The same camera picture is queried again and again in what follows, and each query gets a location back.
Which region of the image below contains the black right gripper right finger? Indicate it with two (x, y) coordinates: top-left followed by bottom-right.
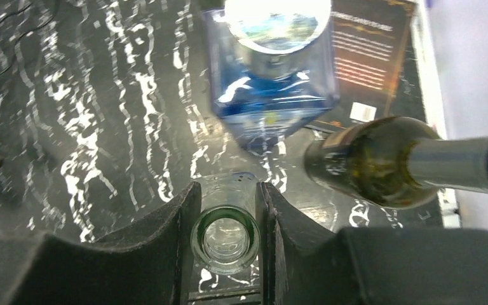
(255, 182), (488, 304)

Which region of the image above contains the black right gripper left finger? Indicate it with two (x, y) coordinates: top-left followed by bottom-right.
(0, 182), (201, 304)

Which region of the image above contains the olive green wine bottle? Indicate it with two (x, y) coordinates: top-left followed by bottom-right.
(304, 116), (488, 209)

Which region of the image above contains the blue glass bottle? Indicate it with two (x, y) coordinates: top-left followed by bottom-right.
(201, 1), (340, 151)

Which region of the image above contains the brown booklet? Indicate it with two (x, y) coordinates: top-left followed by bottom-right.
(307, 0), (416, 132)

